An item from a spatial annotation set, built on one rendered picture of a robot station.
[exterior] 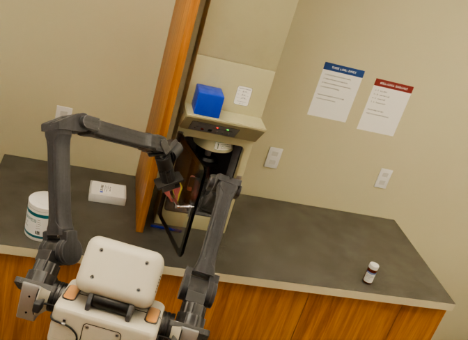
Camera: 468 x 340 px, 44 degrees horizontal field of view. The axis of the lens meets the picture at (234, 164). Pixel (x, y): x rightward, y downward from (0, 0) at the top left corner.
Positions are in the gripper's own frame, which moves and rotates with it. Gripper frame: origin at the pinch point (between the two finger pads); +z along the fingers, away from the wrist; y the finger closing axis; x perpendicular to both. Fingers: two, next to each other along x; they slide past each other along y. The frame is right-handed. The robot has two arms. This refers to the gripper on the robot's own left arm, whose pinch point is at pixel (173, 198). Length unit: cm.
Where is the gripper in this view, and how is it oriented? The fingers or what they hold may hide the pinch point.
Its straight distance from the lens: 222.7
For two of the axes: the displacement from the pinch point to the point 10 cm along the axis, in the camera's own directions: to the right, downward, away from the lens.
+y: -9.2, 3.2, -2.4
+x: 3.8, 4.8, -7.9
